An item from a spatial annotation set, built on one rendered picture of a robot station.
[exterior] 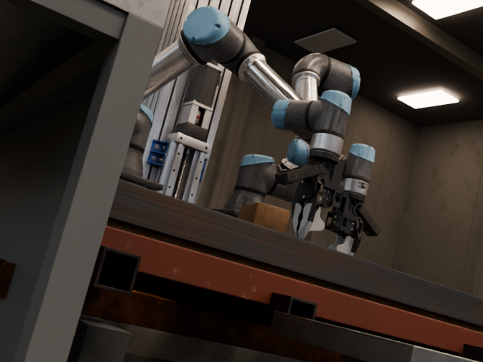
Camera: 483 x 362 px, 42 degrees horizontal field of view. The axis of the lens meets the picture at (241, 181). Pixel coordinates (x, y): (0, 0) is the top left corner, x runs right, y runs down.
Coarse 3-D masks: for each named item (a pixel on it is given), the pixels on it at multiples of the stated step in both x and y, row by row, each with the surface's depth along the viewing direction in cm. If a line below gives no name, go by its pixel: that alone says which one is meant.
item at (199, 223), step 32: (128, 192) 84; (160, 224) 86; (192, 224) 89; (224, 224) 92; (256, 256) 94; (288, 256) 97; (320, 256) 100; (352, 256) 104; (352, 288) 104; (384, 288) 107; (416, 288) 111; (448, 288) 115; (480, 320) 120
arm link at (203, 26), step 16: (192, 16) 174; (208, 16) 172; (224, 16) 173; (192, 32) 172; (208, 32) 170; (224, 32) 172; (240, 32) 179; (176, 48) 177; (192, 48) 174; (208, 48) 174; (224, 48) 175; (240, 48) 179; (160, 64) 179; (176, 64) 178; (192, 64) 179; (160, 80) 181; (144, 96) 185
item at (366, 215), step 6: (360, 210) 183; (366, 210) 185; (360, 216) 185; (366, 216) 185; (366, 222) 185; (372, 222) 186; (366, 228) 188; (372, 228) 186; (378, 228) 187; (372, 234) 187; (378, 234) 187
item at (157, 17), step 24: (0, 0) 82; (120, 0) 65; (144, 0) 67; (168, 0) 68; (0, 24) 91; (24, 24) 88; (48, 24) 86; (0, 48) 102; (24, 48) 99; (48, 48) 96; (72, 48) 93; (0, 72) 117; (24, 72) 113; (48, 72) 109; (0, 96) 136
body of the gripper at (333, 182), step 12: (312, 156) 147; (324, 156) 145; (336, 156) 146; (324, 168) 146; (336, 168) 148; (300, 180) 148; (312, 180) 144; (324, 180) 144; (336, 180) 148; (300, 192) 147; (312, 192) 143; (324, 192) 145; (324, 204) 145; (336, 204) 146
